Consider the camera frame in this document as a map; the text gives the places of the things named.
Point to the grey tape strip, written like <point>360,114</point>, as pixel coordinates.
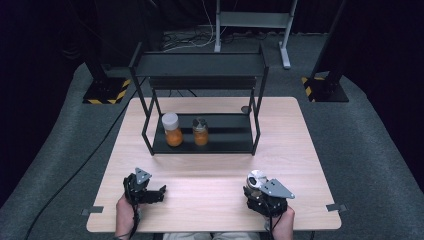
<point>92,210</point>
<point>336,207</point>

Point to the white-lid orange jar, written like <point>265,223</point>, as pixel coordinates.
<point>170,121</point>

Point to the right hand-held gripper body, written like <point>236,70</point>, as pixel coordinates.
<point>273,195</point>

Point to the person's left hand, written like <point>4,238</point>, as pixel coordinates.
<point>125,218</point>

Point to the black metal shelf rack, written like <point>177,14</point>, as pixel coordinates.
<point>226,133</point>

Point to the round table grommet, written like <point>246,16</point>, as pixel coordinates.
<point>246,109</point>

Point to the black post with striped base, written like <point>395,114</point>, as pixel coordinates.
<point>328,90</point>
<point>105,90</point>

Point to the person's light trousers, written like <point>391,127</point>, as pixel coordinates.
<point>206,236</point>

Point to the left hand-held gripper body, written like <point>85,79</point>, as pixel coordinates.
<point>138,193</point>

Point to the person's right hand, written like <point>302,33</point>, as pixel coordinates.
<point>283,226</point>

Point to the grey metal stand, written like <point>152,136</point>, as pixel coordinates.
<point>255,19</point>

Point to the silver-lid orange jar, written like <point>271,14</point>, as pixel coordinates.
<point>200,133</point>

